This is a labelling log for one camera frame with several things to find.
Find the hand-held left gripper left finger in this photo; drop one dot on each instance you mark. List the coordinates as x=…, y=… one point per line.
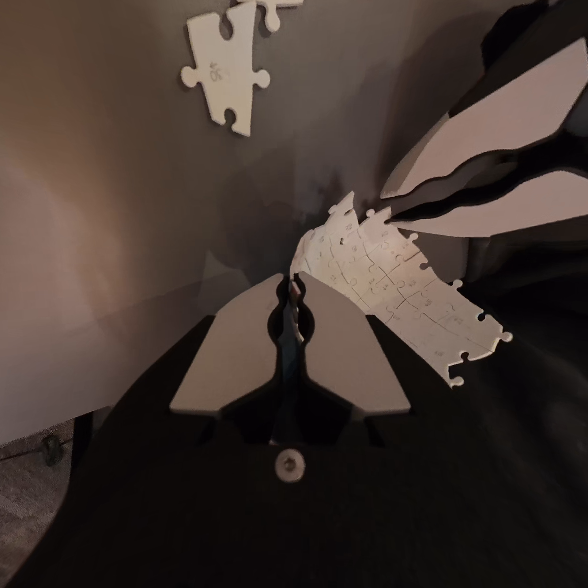
x=229, y=358

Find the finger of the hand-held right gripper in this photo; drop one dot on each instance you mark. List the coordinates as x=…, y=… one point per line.
x=505, y=115
x=528, y=206

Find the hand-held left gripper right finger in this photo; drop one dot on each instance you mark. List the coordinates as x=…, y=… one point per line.
x=353, y=358

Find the partly built puzzle ball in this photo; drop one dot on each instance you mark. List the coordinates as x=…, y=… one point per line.
x=390, y=275

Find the row of white puzzle pieces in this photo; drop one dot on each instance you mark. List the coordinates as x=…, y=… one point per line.
x=225, y=78

